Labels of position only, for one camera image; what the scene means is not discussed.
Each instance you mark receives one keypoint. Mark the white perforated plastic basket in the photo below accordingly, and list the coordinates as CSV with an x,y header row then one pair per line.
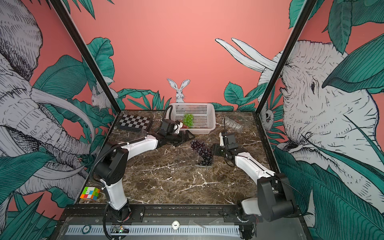
x,y
204,117

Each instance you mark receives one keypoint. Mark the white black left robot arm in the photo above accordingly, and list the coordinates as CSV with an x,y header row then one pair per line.
x,y
109,167

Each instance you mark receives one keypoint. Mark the green grape bunch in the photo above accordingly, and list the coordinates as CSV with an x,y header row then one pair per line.
x,y
188,120

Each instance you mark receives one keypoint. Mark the purple grape bunch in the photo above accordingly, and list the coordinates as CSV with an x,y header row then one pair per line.
x,y
202,151

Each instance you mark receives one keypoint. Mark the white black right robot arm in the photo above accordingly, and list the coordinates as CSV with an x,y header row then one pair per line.
x,y
275,198

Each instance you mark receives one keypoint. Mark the black left frame post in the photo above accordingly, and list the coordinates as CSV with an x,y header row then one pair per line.
x,y
67,21

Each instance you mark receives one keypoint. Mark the white slotted cable duct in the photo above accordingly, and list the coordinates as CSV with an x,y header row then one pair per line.
x,y
79,230

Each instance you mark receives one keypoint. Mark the black front mounting rail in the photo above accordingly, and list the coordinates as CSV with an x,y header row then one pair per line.
x,y
135,213

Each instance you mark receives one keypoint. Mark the black frame post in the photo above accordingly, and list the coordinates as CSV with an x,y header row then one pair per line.
x,y
67,21
299,25

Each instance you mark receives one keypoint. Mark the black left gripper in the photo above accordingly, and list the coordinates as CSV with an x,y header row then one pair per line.
x,y
183,139

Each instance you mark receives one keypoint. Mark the clear plastic clamshell container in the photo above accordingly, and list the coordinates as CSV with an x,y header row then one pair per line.
x,y
204,156

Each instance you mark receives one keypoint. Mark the black white chessboard box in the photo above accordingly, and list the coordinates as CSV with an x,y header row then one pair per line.
x,y
134,123

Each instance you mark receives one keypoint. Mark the colourful rubik cube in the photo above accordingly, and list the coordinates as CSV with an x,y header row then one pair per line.
x,y
90,193

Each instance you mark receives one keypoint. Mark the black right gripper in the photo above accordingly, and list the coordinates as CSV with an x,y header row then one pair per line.
x,y
215,150

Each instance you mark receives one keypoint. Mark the black right frame post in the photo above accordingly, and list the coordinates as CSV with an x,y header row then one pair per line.
x,y
299,25

